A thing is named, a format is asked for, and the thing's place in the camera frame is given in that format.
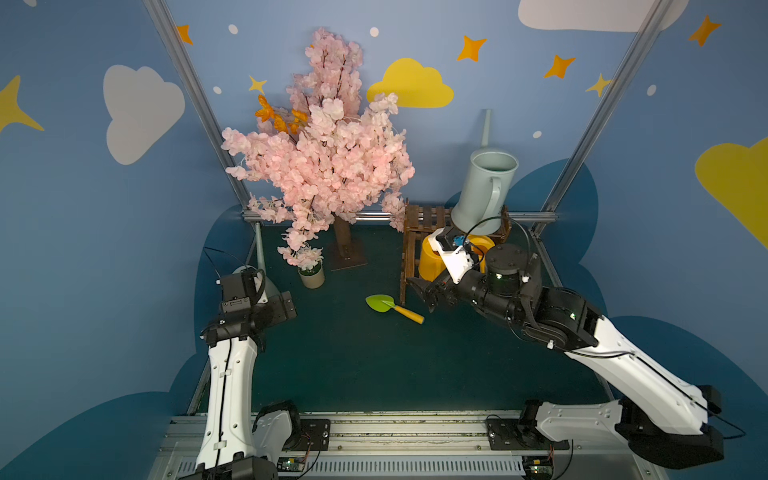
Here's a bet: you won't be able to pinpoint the yellow watering can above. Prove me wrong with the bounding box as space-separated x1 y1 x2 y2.
418 234 446 282
467 235 495 262

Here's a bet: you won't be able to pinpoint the brown wooden slatted shelf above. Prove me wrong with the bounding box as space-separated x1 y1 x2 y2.
399 204 511 302

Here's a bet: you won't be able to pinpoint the pale blue watering can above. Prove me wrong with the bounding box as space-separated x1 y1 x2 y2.
451 109 519 235

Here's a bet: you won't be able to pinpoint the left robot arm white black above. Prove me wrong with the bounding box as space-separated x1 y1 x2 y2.
187 266 301 479

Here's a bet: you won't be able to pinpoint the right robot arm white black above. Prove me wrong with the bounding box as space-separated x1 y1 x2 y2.
407 244 725 470

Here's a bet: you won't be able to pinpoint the sage green watering can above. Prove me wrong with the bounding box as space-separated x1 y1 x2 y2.
233 222 279 303

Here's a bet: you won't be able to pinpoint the green yellow toy shovel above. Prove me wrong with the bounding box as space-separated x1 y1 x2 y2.
365 294 424 324

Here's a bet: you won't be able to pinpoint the small potted white flowers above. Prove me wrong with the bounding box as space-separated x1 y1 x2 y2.
287 247 325 290

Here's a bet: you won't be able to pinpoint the pink blossom artificial tree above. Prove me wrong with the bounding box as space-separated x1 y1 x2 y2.
221 28 415 267

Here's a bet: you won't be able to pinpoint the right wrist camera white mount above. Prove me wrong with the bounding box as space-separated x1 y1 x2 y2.
427 226 479 285

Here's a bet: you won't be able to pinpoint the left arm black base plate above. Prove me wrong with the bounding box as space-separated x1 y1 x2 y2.
283 418 331 452

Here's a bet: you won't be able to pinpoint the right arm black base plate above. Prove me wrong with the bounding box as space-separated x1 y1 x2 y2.
485 415 570 451

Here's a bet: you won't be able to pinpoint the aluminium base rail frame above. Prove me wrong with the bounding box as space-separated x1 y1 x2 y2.
146 410 670 480

